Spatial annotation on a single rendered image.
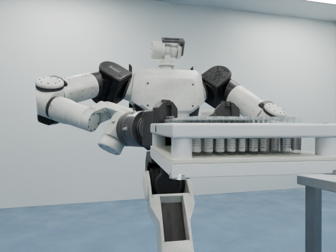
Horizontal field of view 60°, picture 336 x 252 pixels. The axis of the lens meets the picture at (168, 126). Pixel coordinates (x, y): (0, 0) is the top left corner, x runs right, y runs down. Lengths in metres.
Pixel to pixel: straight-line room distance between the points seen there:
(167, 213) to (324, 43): 5.20
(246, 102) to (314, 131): 0.66
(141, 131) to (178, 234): 0.50
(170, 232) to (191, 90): 0.50
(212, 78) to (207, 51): 3.54
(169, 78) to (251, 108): 0.31
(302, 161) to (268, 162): 0.05
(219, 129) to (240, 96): 0.73
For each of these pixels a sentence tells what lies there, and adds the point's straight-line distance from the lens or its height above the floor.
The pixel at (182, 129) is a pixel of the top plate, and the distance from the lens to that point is 0.37.
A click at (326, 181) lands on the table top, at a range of 1.12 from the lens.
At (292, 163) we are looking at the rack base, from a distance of 0.43.
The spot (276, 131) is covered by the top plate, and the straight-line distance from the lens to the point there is 0.42.
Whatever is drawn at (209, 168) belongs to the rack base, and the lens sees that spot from 0.38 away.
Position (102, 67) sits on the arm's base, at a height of 1.28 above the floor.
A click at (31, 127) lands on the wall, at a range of 4.24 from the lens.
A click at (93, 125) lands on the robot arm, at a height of 1.07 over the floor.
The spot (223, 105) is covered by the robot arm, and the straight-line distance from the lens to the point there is 0.68.
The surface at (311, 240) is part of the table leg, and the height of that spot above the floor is 0.66.
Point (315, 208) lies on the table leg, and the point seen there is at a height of 0.77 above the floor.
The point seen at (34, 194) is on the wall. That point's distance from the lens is 4.33.
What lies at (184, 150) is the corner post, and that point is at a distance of 0.37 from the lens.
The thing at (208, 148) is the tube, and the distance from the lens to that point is 0.42.
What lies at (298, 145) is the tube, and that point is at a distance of 0.48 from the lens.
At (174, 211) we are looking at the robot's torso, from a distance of 1.08.
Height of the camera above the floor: 1.07
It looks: level
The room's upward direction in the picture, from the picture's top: straight up
